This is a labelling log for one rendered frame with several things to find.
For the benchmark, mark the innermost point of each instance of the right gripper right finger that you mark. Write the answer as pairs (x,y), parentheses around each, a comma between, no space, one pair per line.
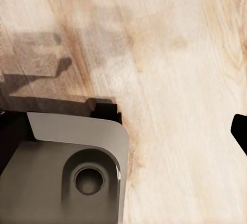
(239,130)

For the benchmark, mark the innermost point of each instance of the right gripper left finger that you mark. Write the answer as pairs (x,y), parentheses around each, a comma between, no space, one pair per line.
(12,131)

